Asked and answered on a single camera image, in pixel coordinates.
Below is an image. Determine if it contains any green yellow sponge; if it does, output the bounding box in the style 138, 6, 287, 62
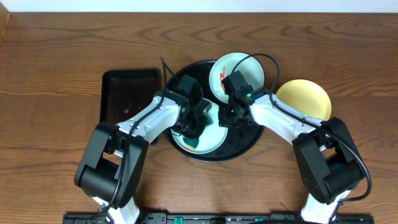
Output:
183, 137, 199, 151

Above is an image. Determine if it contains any light blue plate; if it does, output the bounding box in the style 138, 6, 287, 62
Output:
171, 99, 228, 154

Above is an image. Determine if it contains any yellow plate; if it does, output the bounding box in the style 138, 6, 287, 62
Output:
276, 80, 331, 120

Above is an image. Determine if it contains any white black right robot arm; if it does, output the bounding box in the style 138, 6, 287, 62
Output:
218, 90, 371, 223

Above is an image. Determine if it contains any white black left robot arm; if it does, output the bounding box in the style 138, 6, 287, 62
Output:
74, 91, 212, 223

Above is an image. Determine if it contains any black round tray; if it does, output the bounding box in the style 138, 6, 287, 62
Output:
164, 60, 265, 162

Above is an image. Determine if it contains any black rectangular tray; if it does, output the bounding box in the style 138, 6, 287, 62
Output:
99, 68, 162, 146

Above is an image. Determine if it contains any light green plate far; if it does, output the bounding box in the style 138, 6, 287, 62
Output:
209, 52, 265, 103

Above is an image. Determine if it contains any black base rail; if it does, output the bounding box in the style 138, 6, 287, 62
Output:
62, 212, 375, 224

